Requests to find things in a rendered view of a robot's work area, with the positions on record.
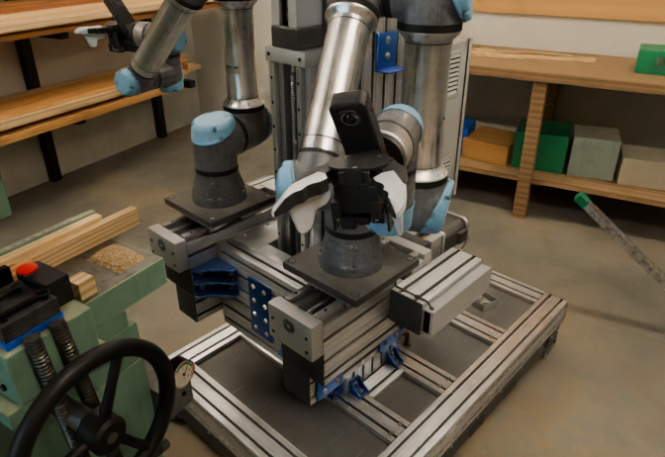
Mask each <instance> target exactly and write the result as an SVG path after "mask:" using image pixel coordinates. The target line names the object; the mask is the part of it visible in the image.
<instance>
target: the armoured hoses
mask: <svg viewBox="0 0 665 457"><path fill-rule="evenodd" d="M47 327H48V329H49V331H50V332H51V334H52V337H53V338H54V341H56V343H55V344H56V345H57V348H58V351H60V352H59V353H60V354H61V357H62V360H63V361H64V364H65V366H66V365H67V364H68V363H70V362H71V361H72V360H74V359H75V358H77V357H78V356H79V355H80V354H79V351H78V348H76V345H75V341H74V339H73V338H72V335H71V331H70V329H69V326H68V324H67V322H66V320H65V319H64V318H57V319H54V320H52V321H50V322H49V324H48V325H47ZM22 343H24V346H25V347H26V350H27V353H28V354H29V357H30V360H31V361H32V364H33V367H34V368H35V371H36V374H37V375H38V378H39V381H40V384H42V388H44V387H45V385H46V384H47V383H48V382H49V381H50V380H51V379H52V378H53V377H54V376H55V375H56V371H54V368H53V364H52V362H51V361H50V358H49V354H48V352H47V348H46V347H45V345H44V341H43V340H42V338H41V334H40V333H38V332H33V333H29V334H28V335H26V336H25V337H24V338H23V339H22ZM74 386H75V389H76V391H77V393H78V395H79V397H80V400H81V403H82V404H83V405H85V406H87V407H88V408H90V409H92V410H93V409H95V408H98V407H101V403H100V401H99V399H98V396H97V394H96V391H95V389H94V387H93V385H92V382H91V379H90V377H89V375H88V374H87V375H86V376H85V377H84V378H82V379H81V380H80V381H79V382H78V383H77V384H75V385H74ZM69 411H70V405H69V402H68V399H67V398H66V396H64V397H63V398H62V399H61V400H60V402H59V403H58V404H57V405H56V407H55V408H54V410H53V411H52V412H53V414H54V415H55V418H56V421H57V423H58V425H59V427H60V430H61V433H62V434H63V436H64V439H65V442H66V444H67V445H68V448H69V451H71V450H72V449H73V448H74V447H75V446H76V445H77V444H78V442H77V440H76V430H74V429H73V428H71V427H70V426H68V425H67V423H66V422H67V418H68V415H69ZM169 446H170V442H169V441H168V439H166V438H163V439H162V441H161V443H160V445H159V447H158V449H157V451H156V452H155V454H154V456H153V457H158V456H160V455H161V454H162V453H164V452H165V451H166V450H168V449H169ZM106 457H123V454H122V452H121V449H120V447H119V446H118V447H117V448H116V449H115V450H114V451H113V452H111V453H109V454H107V455H106Z"/></svg>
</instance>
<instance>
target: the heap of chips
mask: <svg viewBox="0 0 665 457"><path fill-rule="evenodd" d="M146 258H147V257H145V256H143V255H140V254H138V253H137V252H135V251H133V250H131V249H129V248H126V247H123V246H120V245H117V244H113V245H109V246H107V247H104V248H102V249H101V250H99V251H97V252H96V253H94V255H93V256H91V257H89V258H87V259H85V260H88V261H90V262H92V263H95V264H97V265H99V266H102V267H104V268H107V269H109V270H111V271H114V272H116V273H118V274H120V273H122V272H124V271H126V270H127V269H129V268H131V267H133V266H134V265H136V264H138V263H139V262H141V261H143V260H145V259H146Z"/></svg>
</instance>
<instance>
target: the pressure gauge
mask: <svg viewBox="0 0 665 457"><path fill-rule="evenodd" d="M170 362H171V364H172V367H173V371H174V375H175V384H176V390H179V389H182V388H184V387H185V386H187V385H188V383H189V382H190V381H191V379H192V377H193V375H194V372H195V364H194V362H193V361H192V360H189V359H187V358H185V357H183V356H176V357H174V358H173V359H172V360H171V361H170ZM187 365H188V366H187ZM186 368H187V370H186ZM185 371H186V373H185ZM183 373H185V376H183Z"/></svg>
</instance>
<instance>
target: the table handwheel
mask: <svg viewBox="0 0 665 457"><path fill-rule="evenodd" d="M128 356H135V357H139V358H142V359H144V360H146V361H147V362H148V363H149V364H150V365H151V366H152V367H153V369H154V371H155V373H156V376H157V380H158V401H157V407H156V411H155V415H154V418H153V421H152V424H151V426H150V429H149V431H148V433H147V435H146V437H145V439H141V438H137V437H134V436H131V435H129V434H127V433H126V428H127V424H126V421H125V419H124V418H122V417H121V416H119V415H117V414H116V413H114V412H112V410H113V404H114V399H115V395H116V389H117V384H118V380H119V375H120V371H121V367H122V363H123V358H124V357H128ZM109 361H111V362H110V367H109V373H108V378H107V383H106V387H105V391H104V395H103V399H102V403H101V407H98V408H95V409H93V410H92V409H90V408H88V407H87V406H85V405H83V404H82V403H80V402H79V401H77V400H76V399H74V398H73V397H71V396H70V395H68V394H67V392H68V391H69V390H70V389H71V388H72V387H73V386H74V385H75V384H77V383H78V382H79V381H80V380H81V379H82V378H84V377H85V376H86V375H87V374H89V373H90V372H92V371H93V370H95V369H96V368H98V367H99V366H101V365H103V364H105V363H107V362H109ZM175 392H176V384H175V375H174V371H173V367H172V364H171V362H170V360H169V358H168V356H167V355H166V354H165V352H164V351H163V350H162V349H161V348H160V347H159V346H157V345H156V344H154V343H152V342H150V341H148V340H145V339H141V338H132V337H128V338H119V339H115V340H111V341H108V342H105V343H102V344H100V345H97V346H95V347H93V348H91V349H89V350H88V351H86V352H84V353H83V354H81V355H79V356H78V357H77V358H75V359H74V360H72V361H71V362H70V363H68V364H67V365H66V366H65V367H64V368H62V369H61V370H60V371H59V372H58V373H57V374H56V375H55V376H54V377H53V378H52V379H51V380H50V381H49V382H48V383H47V384H46V385H45V387H44V388H43V389H42V390H41V391H40V393H39V394H38V395H37V397H36V398H35V399H34V401H33V402H32V404H31V405H30V407H29V408H28V410H27V411H26V413H25V415H24V416H23V418H22V420H21V422H20V424H19V425H18V428H17V430H16V432H15V434H14V436H13V439H12V442H11V444H10V447H9V451H8V454H7V457H31V456H32V452H33V449H34V446H35V443H36V441H37V438H38V436H39V434H40V432H41V430H42V428H43V426H44V424H45V423H46V421H47V419H48V417H49V415H50V414H51V415H53V416H54V417H55V415H54V414H53V412H52V411H53V410H54V408H55V407H56V405H57V404H58V403H59V402H60V400H61V399H62V398H63V397H64V396H66V398H67V399H68V402H69V405H70V411H69V415H68V418H67V422H66V423H67V425H68V426H70V427H71V428H73V429H74V430H76V440H77V442H78V444H77V445H76V446H75V447H74V448H73V449H72V450H71V451H70V452H68V453H67V454H66V455H65V456H64V457H82V456H83V455H84V454H85V453H86V452H88V451H91V452H92V453H94V454H95V455H97V456H105V455H107V454H109V453H111V452H113V451H114V450H115V449H116V448H117V447H118V446H119V445H120V444H124V445H128V446H131V447H134V448H136V449H138V452H137V453H136V455H135V456H134V457H153V456H154V454H155V452H156V451H157V449H158V447H159V445H160V443H161V441H162V439H163V437H164V434H165V432H166V430H167V427H168V425H169V422H170V419H171V416H172V412H173V407H174V402H175Z"/></svg>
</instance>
